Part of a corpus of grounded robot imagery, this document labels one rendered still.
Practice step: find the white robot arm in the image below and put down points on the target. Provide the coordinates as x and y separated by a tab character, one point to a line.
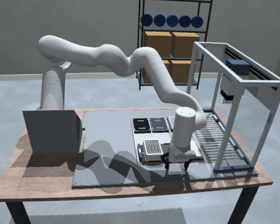
188	118

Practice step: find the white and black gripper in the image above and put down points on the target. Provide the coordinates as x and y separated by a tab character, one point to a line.
169	154

